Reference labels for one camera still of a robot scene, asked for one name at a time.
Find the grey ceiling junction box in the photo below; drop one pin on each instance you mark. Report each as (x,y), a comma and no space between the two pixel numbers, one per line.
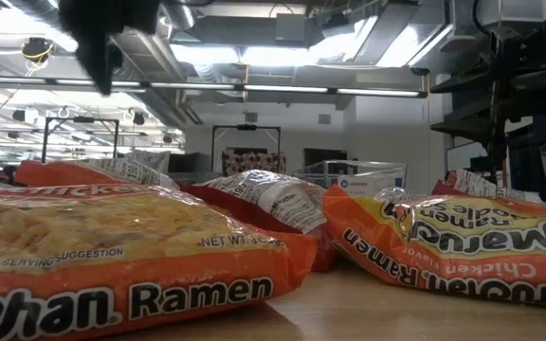
(289,27)

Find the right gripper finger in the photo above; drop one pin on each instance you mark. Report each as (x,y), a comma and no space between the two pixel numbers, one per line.
(477,123)
(472,84)

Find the silver ventilation duct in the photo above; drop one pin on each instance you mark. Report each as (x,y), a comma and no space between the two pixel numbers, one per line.
(176,14)

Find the white wall board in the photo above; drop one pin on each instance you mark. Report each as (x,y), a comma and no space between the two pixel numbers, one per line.
(465,156)

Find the dark grey plastic bin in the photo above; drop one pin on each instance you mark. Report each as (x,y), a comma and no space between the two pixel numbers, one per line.
(192,163)

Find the long linear ceiling light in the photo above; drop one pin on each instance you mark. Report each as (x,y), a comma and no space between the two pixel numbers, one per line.
(282,88)

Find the patterned box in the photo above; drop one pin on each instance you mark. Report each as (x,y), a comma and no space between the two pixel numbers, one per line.
(254,163)

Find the orange Maruchan ramen packet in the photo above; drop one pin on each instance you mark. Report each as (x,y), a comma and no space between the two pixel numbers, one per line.
(55,174)
(443,265)
(112,265)

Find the black camera rig frame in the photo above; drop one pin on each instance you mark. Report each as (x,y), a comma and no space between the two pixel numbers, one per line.
(247,127)
(83,119)

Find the red Maruchan ramen packet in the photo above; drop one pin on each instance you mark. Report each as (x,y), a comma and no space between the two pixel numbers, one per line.
(278,199)
(477,187)

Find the black monitor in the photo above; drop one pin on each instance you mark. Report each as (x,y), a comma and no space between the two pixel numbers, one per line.
(325,156)

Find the grey wall vent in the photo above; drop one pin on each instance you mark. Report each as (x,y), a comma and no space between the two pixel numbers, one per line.
(324,119)
(251,117)

